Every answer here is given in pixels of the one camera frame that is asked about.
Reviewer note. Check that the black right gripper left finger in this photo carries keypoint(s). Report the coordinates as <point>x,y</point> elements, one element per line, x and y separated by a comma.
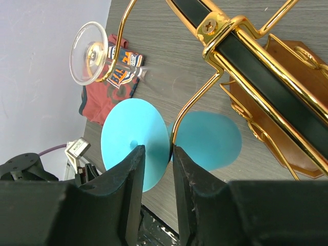
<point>104,211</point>

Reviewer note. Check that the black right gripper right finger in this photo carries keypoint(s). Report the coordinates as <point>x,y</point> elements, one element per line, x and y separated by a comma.
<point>246,212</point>

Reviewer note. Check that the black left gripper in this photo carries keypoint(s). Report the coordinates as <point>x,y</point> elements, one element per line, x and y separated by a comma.
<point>78,167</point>

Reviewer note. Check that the light blue wine glass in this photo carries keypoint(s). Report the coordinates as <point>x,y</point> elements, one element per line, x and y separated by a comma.
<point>211,140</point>

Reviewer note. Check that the clear wine glass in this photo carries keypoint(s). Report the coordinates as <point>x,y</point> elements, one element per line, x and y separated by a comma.
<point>94,59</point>

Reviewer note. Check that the wooden rack base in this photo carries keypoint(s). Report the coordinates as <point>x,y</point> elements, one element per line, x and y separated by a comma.
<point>281,91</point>

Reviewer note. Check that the patterned folded cloth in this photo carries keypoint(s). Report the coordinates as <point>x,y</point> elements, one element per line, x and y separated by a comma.
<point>99,98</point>

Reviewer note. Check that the gold wire glass rack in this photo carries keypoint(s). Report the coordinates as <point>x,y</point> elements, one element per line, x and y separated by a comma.
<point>219,33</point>

